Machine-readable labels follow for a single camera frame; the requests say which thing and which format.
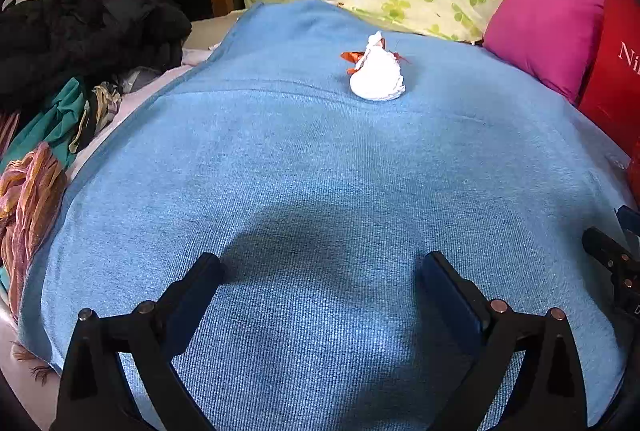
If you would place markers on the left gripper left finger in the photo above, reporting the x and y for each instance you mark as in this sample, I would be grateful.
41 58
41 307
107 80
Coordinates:
94 392

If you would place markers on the red plastic mesh basket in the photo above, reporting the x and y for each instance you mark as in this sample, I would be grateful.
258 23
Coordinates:
633 173

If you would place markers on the pink orange striped cloth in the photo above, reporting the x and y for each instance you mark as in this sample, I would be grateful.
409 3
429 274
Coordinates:
31 193

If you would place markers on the teal cloth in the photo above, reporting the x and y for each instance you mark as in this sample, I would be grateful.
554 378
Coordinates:
55 125

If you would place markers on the black fuzzy garment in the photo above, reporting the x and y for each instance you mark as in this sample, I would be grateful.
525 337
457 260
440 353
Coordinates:
44 43

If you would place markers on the pink pillow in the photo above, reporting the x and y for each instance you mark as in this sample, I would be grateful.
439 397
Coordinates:
552 40

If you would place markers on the orange white wrapper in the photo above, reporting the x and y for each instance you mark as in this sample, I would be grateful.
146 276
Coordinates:
375 74

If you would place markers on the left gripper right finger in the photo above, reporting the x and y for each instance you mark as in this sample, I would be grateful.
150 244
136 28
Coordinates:
549 392

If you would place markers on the red Nilrich shopping bag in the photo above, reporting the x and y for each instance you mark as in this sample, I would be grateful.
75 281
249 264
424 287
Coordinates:
611 97

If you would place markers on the blue bed blanket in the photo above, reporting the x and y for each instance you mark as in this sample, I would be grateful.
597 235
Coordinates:
320 205

